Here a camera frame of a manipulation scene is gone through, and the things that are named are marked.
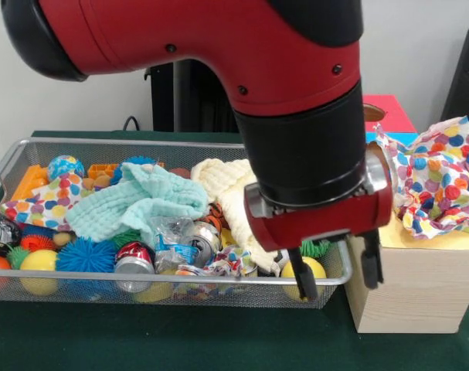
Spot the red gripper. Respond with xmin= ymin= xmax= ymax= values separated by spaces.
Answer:
xmin=244 ymin=154 xmax=394 ymax=301

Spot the small polka dot cloth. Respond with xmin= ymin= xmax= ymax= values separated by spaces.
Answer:
xmin=175 ymin=247 xmax=255 ymax=279

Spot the wooden box with three holes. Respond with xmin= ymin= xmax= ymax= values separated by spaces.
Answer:
xmin=344 ymin=94 xmax=469 ymax=334

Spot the yellow ball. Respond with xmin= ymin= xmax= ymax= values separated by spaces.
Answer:
xmin=18 ymin=249 xmax=59 ymax=297
xmin=280 ymin=257 xmax=327 ymax=303

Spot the green spiky ball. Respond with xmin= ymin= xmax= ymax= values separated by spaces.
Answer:
xmin=299 ymin=239 xmax=332 ymax=258

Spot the cream waffle cloth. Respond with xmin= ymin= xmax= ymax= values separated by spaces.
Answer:
xmin=190 ymin=158 xmax=282 ymax=274

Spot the dark green table cloth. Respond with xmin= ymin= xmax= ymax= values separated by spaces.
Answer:
xmin=0 ymin=130 xmax=469 ymax=371

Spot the mint waffle cloth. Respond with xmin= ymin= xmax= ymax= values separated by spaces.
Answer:
xmin=63 ymin=161 xmax=209 ymax=243

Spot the blue spiky ball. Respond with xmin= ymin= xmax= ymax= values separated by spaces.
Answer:
xmin=54 ymin=237 xmax=117 ymax=275

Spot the blue globe ball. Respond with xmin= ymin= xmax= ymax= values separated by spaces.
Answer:
xmin=47 ymin=155 xmax=87 ymax=182

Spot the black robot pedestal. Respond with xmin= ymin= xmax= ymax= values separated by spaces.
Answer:
xmin=144 ymin=60 xmax=241 ymax=134

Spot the wire mesh bin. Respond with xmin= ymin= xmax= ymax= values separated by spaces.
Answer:
xmin=0 ymin=137 xmax=353 ymax=311

